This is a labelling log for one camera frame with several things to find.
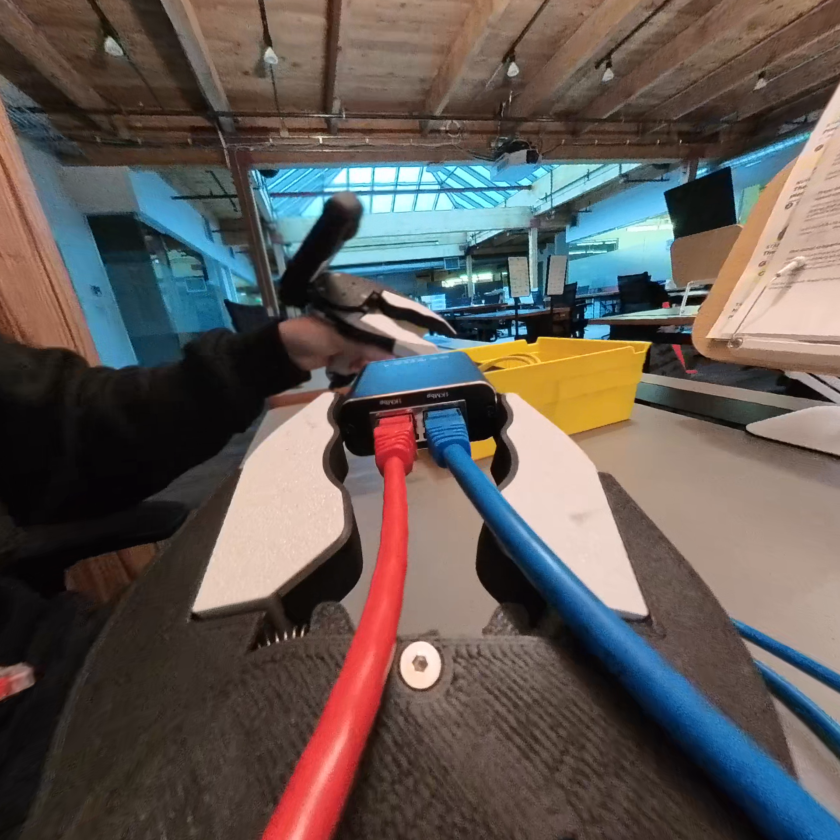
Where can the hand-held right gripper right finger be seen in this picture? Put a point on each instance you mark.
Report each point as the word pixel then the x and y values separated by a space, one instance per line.
pixel 564 499

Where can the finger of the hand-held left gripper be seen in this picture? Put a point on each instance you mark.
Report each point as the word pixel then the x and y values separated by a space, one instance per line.
pixel 420 312
pixel 400 338

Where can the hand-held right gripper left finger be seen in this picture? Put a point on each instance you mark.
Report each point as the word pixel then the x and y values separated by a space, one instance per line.
pixel 275 512

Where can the dark metal network switch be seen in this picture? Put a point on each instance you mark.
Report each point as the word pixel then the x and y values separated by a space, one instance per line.
pixel 420 380

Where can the person's left forearm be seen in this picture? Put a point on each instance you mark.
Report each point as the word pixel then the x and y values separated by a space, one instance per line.
pixel 131 407

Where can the pale grey desk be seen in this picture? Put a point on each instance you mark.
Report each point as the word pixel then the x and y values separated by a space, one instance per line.
pixel 722 512

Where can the person's left hand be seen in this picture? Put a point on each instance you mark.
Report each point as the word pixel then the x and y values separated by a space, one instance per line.
pixel 315 344

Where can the white standing signboard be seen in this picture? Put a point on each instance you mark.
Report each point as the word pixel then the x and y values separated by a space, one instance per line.
pixel 518 275
pixel 556 274

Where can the yellow plastic bin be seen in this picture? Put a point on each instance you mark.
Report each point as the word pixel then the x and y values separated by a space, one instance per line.
pixel 577 394

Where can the black chair armrest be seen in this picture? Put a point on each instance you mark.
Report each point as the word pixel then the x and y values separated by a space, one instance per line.
pixel 98 531

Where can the ceiling projector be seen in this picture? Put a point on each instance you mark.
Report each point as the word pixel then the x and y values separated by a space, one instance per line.
pixel 515 161

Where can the black office chair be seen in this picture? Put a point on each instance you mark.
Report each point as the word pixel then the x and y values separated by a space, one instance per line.
pixel 633 292

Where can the white stand base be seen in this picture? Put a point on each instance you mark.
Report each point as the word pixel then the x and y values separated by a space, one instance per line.
pixel 800 430

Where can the cardboard panel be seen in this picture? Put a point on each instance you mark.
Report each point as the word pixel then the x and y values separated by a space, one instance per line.
pixel 705 257

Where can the black monitor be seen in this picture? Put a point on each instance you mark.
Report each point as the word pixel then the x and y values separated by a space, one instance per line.
pixel 701 203

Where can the wooden document stand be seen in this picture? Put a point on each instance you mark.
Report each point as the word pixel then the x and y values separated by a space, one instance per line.
pixel 774 262

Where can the black desk rail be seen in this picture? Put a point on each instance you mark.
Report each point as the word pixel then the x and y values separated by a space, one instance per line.
pixel 709 397

